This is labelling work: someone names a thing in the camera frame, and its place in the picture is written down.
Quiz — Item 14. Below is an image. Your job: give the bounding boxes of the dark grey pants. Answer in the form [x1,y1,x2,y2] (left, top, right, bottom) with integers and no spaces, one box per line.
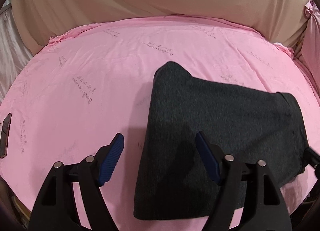
[133,62,308,220]

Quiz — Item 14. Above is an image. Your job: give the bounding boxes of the pink bed sheet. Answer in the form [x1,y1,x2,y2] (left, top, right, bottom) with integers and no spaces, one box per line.
[1,16,319,230]

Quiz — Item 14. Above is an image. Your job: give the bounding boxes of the white satin curtain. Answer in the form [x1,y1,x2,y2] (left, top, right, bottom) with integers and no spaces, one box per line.
[0,7,33,100]

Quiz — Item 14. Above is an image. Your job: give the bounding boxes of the black smartphone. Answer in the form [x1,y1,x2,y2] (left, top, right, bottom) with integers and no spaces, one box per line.
[0,113,12,159]

